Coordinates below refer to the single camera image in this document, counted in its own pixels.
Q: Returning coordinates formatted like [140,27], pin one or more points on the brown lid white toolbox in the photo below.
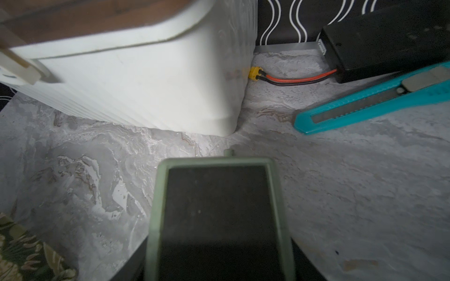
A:
[173,65]

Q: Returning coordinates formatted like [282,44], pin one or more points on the teal utility knife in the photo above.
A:
[426,86]

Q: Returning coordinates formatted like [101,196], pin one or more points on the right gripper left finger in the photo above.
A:
[133,269]

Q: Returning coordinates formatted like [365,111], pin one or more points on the cream tote bag green handles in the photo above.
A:
[26,258]

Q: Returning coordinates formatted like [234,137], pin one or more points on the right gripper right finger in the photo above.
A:
[305,269]

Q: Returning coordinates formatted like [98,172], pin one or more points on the black battery pack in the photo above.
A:
[407,36]

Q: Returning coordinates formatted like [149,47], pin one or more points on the green pencil sharpener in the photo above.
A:
[218,219]

